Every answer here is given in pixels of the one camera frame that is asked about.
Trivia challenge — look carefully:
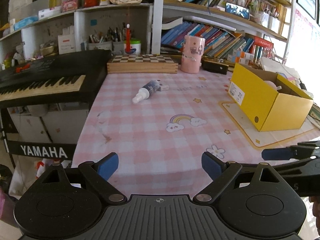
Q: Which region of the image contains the phone on upper shelf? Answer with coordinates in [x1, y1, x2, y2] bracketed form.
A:
[225, 2, 250, 20]

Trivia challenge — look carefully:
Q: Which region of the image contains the blue white spray bottle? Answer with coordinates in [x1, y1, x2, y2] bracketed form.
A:
[132, 80, 160, 103]

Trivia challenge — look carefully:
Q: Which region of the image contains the row of colourful books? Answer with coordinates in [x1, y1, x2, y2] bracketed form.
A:
[161, 21, 254, 59]

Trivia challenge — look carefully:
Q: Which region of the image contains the pink checkered tablecloth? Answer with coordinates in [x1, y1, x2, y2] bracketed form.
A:
[72, 71, 319, 196]

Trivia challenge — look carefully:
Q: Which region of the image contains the red glue bottle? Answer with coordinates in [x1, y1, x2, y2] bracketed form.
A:
[125, 24, 131, 54]

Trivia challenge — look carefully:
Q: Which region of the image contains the pink plush pig toy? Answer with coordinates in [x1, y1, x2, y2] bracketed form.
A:
[265, 80, 282, 91]

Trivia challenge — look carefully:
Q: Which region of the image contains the pink cylindrical canister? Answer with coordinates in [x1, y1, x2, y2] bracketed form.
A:
[181, 35, 206, 74]

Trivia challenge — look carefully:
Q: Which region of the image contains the wooden chessboard box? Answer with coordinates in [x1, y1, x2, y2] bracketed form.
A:
[107, 54, 178, 74]

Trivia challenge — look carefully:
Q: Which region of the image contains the white bookshelf unit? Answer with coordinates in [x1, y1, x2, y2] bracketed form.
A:
[1, 0, 292, 68]

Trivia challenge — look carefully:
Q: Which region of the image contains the black case by canister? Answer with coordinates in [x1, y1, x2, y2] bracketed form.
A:
[201, 59, 229, 75]

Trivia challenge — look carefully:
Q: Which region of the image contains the white green lidded jar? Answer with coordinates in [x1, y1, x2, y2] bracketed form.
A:
[124, 38, 142, 55]

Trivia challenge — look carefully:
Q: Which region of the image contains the black Yamaha keyboard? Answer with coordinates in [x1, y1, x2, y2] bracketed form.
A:
[1, 49, 112, 160]

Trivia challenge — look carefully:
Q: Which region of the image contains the small white staples box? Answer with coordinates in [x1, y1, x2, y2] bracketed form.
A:
[159, 83, 169, 92]

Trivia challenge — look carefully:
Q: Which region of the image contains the yellow cardboard box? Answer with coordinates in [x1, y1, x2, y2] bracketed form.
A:
[228, 63, 313, 132]

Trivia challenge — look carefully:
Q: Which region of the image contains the red dictionary book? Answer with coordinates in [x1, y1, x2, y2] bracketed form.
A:
[254, 36, 273, 50]

